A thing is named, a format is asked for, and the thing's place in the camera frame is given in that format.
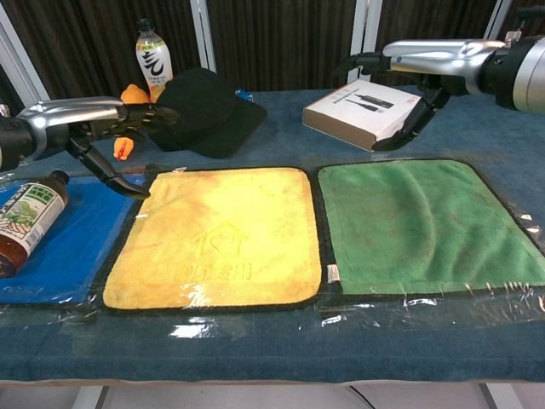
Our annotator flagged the brown tea bottle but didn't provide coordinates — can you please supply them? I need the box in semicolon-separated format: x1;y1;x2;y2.
0;170;71;279

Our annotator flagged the clear plastic sheet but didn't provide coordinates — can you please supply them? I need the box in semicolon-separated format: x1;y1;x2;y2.
0;151;545;337

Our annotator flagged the black baseball cap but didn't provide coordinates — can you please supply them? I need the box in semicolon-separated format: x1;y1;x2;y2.
146;66;268;159

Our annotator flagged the clear white-label drink bottle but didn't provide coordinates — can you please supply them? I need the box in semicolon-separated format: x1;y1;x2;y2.
135;17;175;101

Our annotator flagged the white cardboard box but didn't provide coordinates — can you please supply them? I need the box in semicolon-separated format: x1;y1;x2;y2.
302;78;426;153

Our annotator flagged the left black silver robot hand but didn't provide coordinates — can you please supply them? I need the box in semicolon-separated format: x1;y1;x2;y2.
16;96;181;200

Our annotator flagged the yellow cloth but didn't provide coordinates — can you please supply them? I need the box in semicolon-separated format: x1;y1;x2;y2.
103;166;323;310

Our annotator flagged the blue table cover cloth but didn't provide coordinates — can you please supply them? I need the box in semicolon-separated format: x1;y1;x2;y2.
0;78;545;383

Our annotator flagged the orange rubber chicken toy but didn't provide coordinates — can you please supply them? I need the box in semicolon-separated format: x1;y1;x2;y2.
112;84;153;162

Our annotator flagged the white table leg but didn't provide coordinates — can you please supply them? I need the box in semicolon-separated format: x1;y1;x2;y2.
71;385;108;409
477;383;513;409

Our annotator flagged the green cloth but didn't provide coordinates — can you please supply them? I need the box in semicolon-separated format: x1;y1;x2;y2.
318;160;545;296

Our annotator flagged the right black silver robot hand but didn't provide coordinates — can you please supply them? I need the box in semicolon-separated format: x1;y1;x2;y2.
334;38;508;153

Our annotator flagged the white partition frame post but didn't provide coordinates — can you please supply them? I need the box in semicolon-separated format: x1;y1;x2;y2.
347;0;382;84
0;16;52;112
480;0;519;43
189;0;217;74

